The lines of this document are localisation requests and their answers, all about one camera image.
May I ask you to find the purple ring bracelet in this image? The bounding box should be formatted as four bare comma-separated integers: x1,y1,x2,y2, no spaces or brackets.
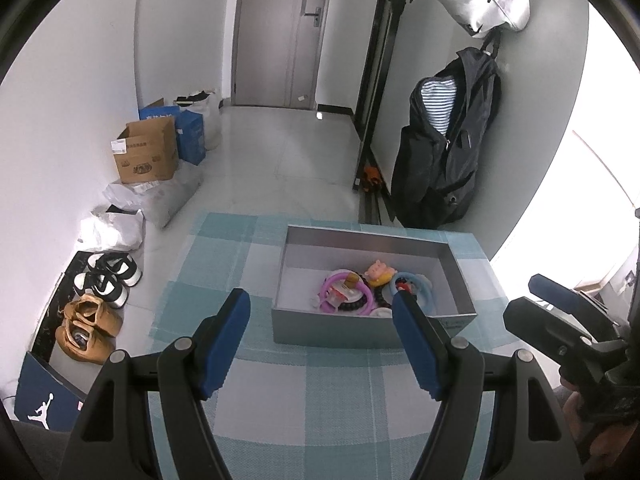
319,268,377,317

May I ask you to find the black bead bracelet right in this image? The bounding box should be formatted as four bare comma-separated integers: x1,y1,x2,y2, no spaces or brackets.
372,282,402,309

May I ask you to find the black white sandals pair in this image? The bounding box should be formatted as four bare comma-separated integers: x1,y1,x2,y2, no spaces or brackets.
73,252,143,309

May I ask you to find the white round case red rim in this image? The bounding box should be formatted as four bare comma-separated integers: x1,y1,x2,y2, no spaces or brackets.
326,280,364,308

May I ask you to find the grey cardboard tray box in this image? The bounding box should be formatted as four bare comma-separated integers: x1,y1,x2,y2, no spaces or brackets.
272,226,476,349

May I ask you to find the tan shoes pair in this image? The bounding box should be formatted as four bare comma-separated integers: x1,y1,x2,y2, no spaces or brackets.
55,294,122,365

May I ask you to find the white plastic bag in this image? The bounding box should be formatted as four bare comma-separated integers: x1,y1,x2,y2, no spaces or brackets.
76,211,144,252

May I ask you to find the brown cardboard box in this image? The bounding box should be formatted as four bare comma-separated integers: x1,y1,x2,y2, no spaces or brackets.
111,116,178,184

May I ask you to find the navy jordan shoebox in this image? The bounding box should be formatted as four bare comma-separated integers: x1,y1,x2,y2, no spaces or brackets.
14,352,86,432

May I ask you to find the checkered teal tablecloth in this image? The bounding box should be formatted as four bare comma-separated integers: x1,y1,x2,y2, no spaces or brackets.
146,211,524,480

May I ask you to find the blue cardboard box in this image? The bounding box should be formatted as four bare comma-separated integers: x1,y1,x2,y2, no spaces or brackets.
139,99,206,166

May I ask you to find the pink pig charm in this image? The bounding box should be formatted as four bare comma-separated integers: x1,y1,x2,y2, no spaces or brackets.
363,259,397,288

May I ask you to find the blue ring bracelet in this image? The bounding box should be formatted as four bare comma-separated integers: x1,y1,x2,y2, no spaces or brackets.
389,271,435,316

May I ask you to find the right hand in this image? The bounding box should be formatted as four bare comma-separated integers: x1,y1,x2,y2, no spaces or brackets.
559,378,639,474

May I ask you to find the black hanging jacket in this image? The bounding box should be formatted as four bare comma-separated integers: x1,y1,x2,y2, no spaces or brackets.
392,47,501,230

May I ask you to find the red charm clip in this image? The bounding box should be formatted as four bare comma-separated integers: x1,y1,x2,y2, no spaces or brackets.
395,282,416,295

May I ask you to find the black metal rack frame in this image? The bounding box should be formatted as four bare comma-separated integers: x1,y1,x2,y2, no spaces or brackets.
352,0,413,224

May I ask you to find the grey door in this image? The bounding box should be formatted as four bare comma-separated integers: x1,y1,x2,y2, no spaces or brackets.
231,0,329,110

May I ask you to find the small white round lid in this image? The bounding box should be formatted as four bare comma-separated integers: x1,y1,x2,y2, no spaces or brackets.
369,307,393,318

